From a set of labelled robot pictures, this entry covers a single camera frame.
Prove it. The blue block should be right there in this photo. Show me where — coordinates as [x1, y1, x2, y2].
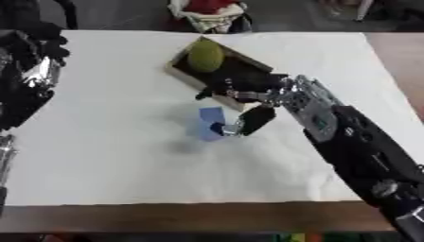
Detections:
[184, 106, 229, 142]

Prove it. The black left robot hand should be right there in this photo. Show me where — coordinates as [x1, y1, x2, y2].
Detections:
[0, 21, 73, 83]

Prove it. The tan cardboard box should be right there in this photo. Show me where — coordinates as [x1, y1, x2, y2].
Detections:
[164, 35, 275, 112]

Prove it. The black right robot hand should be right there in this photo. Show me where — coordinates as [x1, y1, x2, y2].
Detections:
[193, 65, 291, 137]

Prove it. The chair with bag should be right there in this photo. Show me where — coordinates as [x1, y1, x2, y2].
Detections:
[166, 0, 256, 35]

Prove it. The green toy fruit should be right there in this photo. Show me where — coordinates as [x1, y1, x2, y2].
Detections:
[186, 39, 227, 74]

